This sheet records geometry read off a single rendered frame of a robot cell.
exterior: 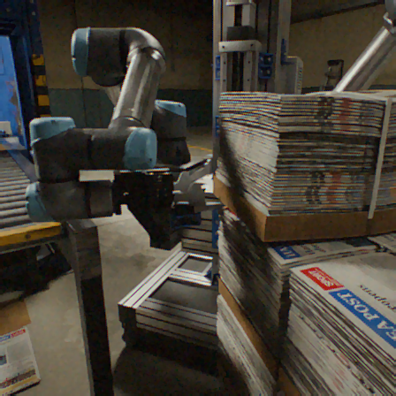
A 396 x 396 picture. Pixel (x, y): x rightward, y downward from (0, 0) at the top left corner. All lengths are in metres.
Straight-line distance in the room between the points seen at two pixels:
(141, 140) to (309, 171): 0.28
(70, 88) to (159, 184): 9.17
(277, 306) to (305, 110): 0.30
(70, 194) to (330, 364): 0.49
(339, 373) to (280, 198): 0.24
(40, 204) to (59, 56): 9.19
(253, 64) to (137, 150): 0.77
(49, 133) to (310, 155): 0.43
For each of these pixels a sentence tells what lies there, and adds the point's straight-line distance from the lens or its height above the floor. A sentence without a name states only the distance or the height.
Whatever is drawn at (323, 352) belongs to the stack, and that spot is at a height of 0.75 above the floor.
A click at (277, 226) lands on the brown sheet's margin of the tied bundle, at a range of 0.52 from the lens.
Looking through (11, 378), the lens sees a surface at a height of 0.01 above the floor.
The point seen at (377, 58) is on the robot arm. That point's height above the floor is 1.17.
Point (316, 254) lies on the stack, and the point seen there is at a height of 0.83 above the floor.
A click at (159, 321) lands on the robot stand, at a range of 1.42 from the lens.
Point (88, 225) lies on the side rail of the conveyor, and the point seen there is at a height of 0.80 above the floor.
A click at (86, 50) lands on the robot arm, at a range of 0.92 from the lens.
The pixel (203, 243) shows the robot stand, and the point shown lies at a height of 0.51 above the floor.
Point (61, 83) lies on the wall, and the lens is 9.73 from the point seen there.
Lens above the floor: 1.06
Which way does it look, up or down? 17 degrees down
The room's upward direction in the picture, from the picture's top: straight up
